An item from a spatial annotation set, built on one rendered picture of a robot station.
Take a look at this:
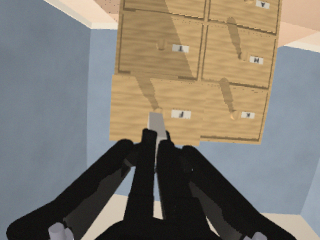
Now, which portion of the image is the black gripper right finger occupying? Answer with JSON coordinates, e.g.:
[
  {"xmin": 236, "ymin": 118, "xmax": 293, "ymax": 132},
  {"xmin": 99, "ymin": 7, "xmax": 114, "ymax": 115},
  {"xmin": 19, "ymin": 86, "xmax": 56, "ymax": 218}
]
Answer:
[{"xmin": 155, "ymin": 113, "xmax": 297, "ymax": 240}]

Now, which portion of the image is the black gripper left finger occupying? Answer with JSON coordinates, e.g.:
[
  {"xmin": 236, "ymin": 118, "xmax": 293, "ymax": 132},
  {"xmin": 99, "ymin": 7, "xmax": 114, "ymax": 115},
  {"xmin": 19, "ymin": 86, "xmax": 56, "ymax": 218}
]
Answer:
[{"xmin": 6, "ymin": 112, "xmax": 158, "ymax": 240}]

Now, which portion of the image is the small wooden chest of drawers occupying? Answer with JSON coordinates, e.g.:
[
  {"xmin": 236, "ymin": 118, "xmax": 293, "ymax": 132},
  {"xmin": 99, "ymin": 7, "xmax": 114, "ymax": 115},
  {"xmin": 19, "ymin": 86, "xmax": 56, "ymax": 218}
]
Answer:
[{"xmin": 114, "ymin": 0, "xmax": 282, "ymax": 144}]

